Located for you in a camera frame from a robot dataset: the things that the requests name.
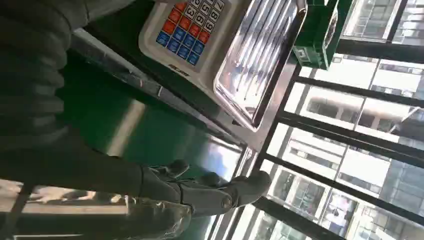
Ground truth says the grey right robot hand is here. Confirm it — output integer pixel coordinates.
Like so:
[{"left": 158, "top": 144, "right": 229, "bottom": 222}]
[{"left": 0, "top": 128, "right": 273, "bottom": 240}]

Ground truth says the ribbed grey right arm sleeve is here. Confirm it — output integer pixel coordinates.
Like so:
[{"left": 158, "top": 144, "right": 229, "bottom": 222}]
[{"left": 0, "top": 0, "right": 133, "bottom": 152}]

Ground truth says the electronic weighing scale with keypad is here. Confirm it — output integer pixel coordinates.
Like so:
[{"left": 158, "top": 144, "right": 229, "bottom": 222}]
[{"left": 138, "top": 0, "right": 309, "bottom": 133}]

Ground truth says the green plastic crate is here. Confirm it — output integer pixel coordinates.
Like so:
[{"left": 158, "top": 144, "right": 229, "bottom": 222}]
[{"left": 292, "top": 0, "right": 346, "bottom": 71}]

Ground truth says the black window frame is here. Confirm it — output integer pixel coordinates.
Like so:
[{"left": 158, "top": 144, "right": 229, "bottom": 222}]
[{"left": 228, "top": 0, "right": 424, "bottom": 240}]

